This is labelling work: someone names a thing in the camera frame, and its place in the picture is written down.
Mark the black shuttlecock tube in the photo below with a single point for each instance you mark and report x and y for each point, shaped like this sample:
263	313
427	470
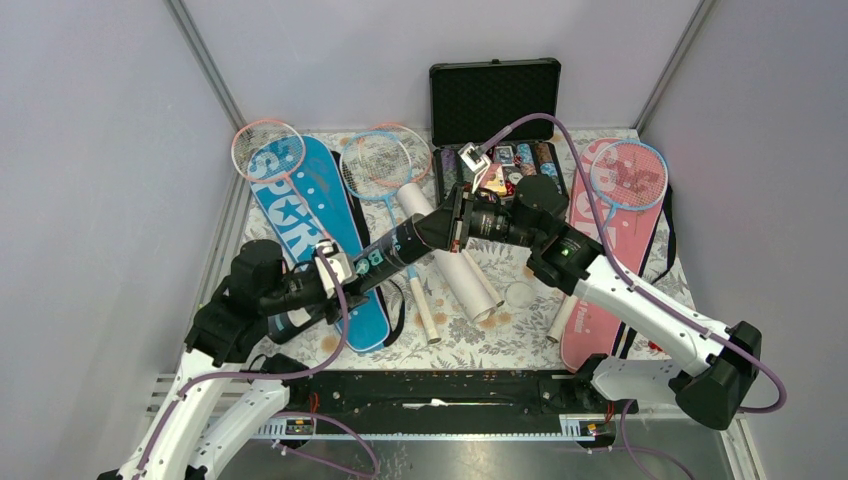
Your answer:
364	329

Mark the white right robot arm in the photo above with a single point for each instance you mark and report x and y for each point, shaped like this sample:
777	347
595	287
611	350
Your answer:
713	365

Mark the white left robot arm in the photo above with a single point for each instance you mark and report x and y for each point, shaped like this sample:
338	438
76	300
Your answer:
214	404

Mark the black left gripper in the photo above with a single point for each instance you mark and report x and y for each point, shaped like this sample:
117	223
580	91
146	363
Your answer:
330	305

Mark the aluminium slotted rail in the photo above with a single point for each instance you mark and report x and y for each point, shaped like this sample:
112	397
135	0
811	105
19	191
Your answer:
556	427

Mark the blue badminton racket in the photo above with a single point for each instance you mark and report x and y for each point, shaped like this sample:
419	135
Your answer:
367	157

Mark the black poker chip case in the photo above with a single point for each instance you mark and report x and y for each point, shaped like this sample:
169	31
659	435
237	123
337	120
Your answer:
471	102

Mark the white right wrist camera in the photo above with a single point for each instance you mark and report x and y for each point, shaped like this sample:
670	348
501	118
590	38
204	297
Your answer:
486	174

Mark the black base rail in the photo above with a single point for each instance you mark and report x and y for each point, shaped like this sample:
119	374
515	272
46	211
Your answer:
420	394

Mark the white cardboard tube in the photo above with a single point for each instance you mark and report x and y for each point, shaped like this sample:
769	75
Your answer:
473	291

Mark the blue racket cover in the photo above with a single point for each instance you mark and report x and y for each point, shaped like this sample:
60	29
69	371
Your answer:
310	205

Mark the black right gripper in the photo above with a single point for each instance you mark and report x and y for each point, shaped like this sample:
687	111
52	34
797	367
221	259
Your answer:
447	226

